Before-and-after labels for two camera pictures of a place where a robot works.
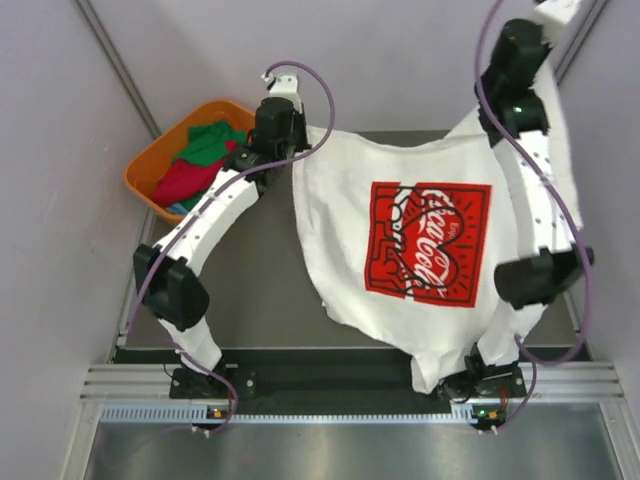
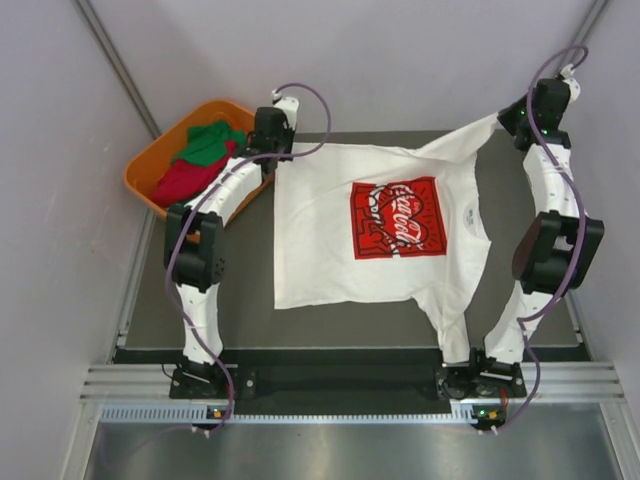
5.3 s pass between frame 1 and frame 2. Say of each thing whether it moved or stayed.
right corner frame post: stayed
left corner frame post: stayed
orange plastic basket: stayed
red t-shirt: stayed
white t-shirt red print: moved
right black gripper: moved
